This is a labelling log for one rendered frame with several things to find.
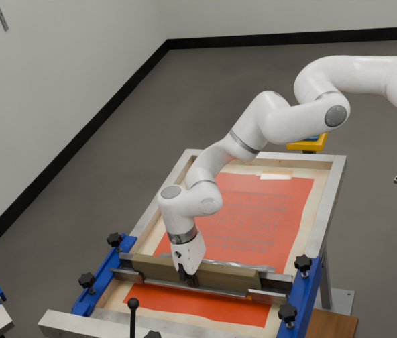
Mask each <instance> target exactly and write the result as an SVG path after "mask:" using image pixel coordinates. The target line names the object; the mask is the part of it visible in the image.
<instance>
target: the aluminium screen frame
mask: <svg viewBox="0 0 397 338"><path fill-rule="evenodd" d="M202 151H203V150H196V149H186V150H185V151H184V153H183V155H182V156H181V157H180V159H179V161H178V162H177V164H176V165H175V167H174V168H173V170H172V171H171V173H170V174H169V176H168V177H167V179H166V180H165V182H164V183H163V185H162V186H161V188H160V189H159V191H158V193H159V192H160V191H161V190H162V189H163V188H165V187H166V186H170V185H180V184H181V182H182V181H183V179H184V177H185V176H186V174H187V172H188V170H189V168H190V167H191V166H192V164H193V163H194V161H195V160H196V159H197V158H198V156H199V155H200V154H201V152H202ZM227 164H230V165H243V166H269V167H282V168H307V169H320V170H331V171H330V173H329V177H328V179H327V183H326V186H325V189H324V193H323V196H322V199H321V202H320V205H319V209H318V211H317V215H316V218H315V222H314V224H313V228H312V231H311V233H310V237H309V240H308V243H307V246H306V250H305V253H304V254H306V256H307V257H310V258H316V256H320V258H321V257H322V254H323V250H324V247H325V242H326V240H327V236H328V232H329V228H330V225H331V221H332V218H333V214H334V211H335V207H336V204H337V199H338V197H339V192H340V190H341V185H342V182H343V178H344V175H345V171H346V168H347V156H342V155H326V154H293V153H277V152H260V153H259V154H258V155H257V156H256V158H255V159H254V160H253V161H251V162H243V161H241V160H238V159H236V160H232V161H230V162H229V163H227ZM158 193H157V194H156V196H155V197H154V199H153V200H152V202H151V203H150V205H149V206H148V208H147V209H146V211H145V212H144V214H143V215H142V216H141V218H140V220H139V221H138V222H137V224H136V226H135V227H134V229H133V231H132V232H131V233H130V235H129V236H134V237H137V241H136V243H135V244H134V246H133V247H132V249H131V250H130V252H129V254H137V253H138V251H139V250H140V248H141V246H142V245H143V244H144V241H145V240H146V239H147V237H148V235H149V234H150V232H151V230H152V229H153V228H154V225H155V224H156V223H157V221H158V219H159V218H160V216H161V212H160V209H159V206H158V202H157V195H158ZM119 282H120V280H116V279H115V278H114V277H113V279H112V280H111V281H110V283H109V285H108V287H107V288H106V289H105V291H104V293H103V294H102V296H101V297H100V299H99V301H98V302H97V304H96V305H95V307H94V309H93V310H92V311H91V313H90V315H89V316H86V315H85V316H84V317H90V318H94V319H100V320H104V321H110V322H114V323H121V324H124V325H130V316H131V314H130V313H123V312H119V311H112V310H109V309H104V308H103V307H104V306H105V304H106V303H107V301H108V299H109V298H110V296H111V295H112V293H113V291H114V290H115V288H116V287H117V285H118V283H119ZM135 326H136V327H141V328H144V329H151V330H155V331H161V332H165V333H171V334H175V335H182V336H185V337H192V338H259V337H252V336H249V335H242V334H238V333H231V332H227V331H220V330H216V329H210V328H206V327H199V326H195V325H188V324H184V323H177V322H173V321H167V320H162V319H156V318H151V317H145V316H141V315H136V316H135Z"/></svg>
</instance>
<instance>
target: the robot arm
mask: <svg viewBox="0 0 397 338"><path fill-rule="evenodd" d="M340 91H344V92H348V93H353V94H373V95H381V96H383V97H385V98H386V99H387V100H389V102H391V103H392V104H393V105H394V106H396V107H397V56H327V57H324V58H320V59H318V60H315V61H314V62H311V63H310V64H309V65H308V66H306V67H305V68H304V69H303V70H302V71H301V72H300V74H299V75H298V76H297V78H296V80H295V83H294V94H295V97H296V100H297V101H298V103H299V104H300V105H297V106H293V107H291V106H290V105H289V104H288V102H287V101H286V100H285V99H284V97H282V96H281V95H280V94H278V93H276V92H274V91H264V92H261V93H260V94H259V95H257V96H256V97H255V99H254V100H253V101H252V102H251V103H250V105H249V107H248V108H247V109H246V110H245V111H244V113H243V114H242V116H241V117H240V118H239V120H238V121H237V123H236V124H235V125H234V126H233V128H232V129H231V130H230V132H229V133H228V134H227V135H226V136H225V138H224V139H222V140H221V141H218V142H216V143H214V144H213V145H211V146H209V147H208V148H206V149H205V150H203V151H202V152H201V154H200V155H199V156H198V158H197V159H196V160H195V161H194V163H193V164H192V166H191V167H190V168H189V170H188V172H187V174H186V177H185V186H186V189H185V188H184V187H182V186H180V185H170V186H166V187H165V188H163V189H162V190H161V191H160V192H159V193H158V195H157V202H158V206H159V209H160V212H161V215H162V219H163V222H164V225H165V228H166V232H167V234H168V238H169V240H170V246H171V251H172V258H173V261H174V265H175V268H176V271H177V272H178V273H179V276H180V281H182V282H184V281H187V284H188V286H191V287H196V288H198V287H199V281H198V279H197V276H195V274H194V273H195V272H196V270H197V269H198V267H199V265H200V263H201V262H202V259H203V257H204V255H205V252H206V247H205V243H204V241H203V237H202V235H201V232H200V230H199V228H198V227H197V225H196V223H195V220H194V217H202V216H209V215H213V214H215V213H217V212H219V211H220V210H221V207H222V206H223V199H222V196H221V193H220V191H219V188H218V186H217V183H216V181H215V177H216V176H217V175H218V173H219V172H220V171H221V169H222V168H223V167H224V166H225V165H226V164H227V163H229V162H230V161H232V160H236V159H238V160H241V161H243V162H251V161H253V160H254V159H255V158H256V156H257V155H258V154H259V153H260V151H261V150H262V149H263V147H264V146H265V145H266V144H267V142H270V143H271V144H276V145H284V144H291V143H294V142H298V141H301V140H304V139H307V138H310V137H314V136H317V135H321V134H324V133H328V132H330V131H333V130H335V129H337V128H339V127H341V126H342V125H343V124H344V123H345V122H346V121H347V119H348V117H349V114H350V104H349V102H348V100H347V99H346V98H345V96H344V95H343V94H342V93H341V92H340Z"/></svg>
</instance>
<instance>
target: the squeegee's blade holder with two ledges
mask: <svg viewBox="0 0 397 338"><path fill-rule="evenodd" d="M144 282H145V284H152V285H157V286H165V287H170V288H177V289H183V290H190V291H195V292H203V293H207V294H216V295H220V296H228V297H233V298H241V299H246V298H247V293H244V292H236V291H230V290H222V289H218V288H209V287H204V286H199V287H198V288H196V287H191V286H188V284H183V283H178V282H170V281H165V280H157V279H152V278H146V279H145V280H144Z"/></svg>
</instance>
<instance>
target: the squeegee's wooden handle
mask: <svg viewBox="0 0 397 338"><path fill-rule="evenodd" d="M131 262H132V265H133V268H134V270H135V271H136V272H141V273H142V274H143V277H144V279H146V278H152V279H157V280H165V281H170V282H178V283H183V284H187V281H184V282H182V281H180V276H179V273H178V272H177V271H176V268H175V265H174V261H173V258H166V257H161V256H151V255H146V254H140V253H135V254H134V255H133V257H132V259H131ZM194 274H195V276H197V279H198V283H199V286H204V287H209V288H218V289H222V290H230V291H236V292H244V293H247V295H248V296H251V294H250V292H248V289H249V288H253V289H258V290H261V289H262V287H261V284H260V278H259V274H258V271H257V270H256V269H251V268H241V267H236V266H226V265H221V264H212V263H206V262H201V263H200V265H199V267H198V269H197V270H196V272H195V273H194Z"/></svg>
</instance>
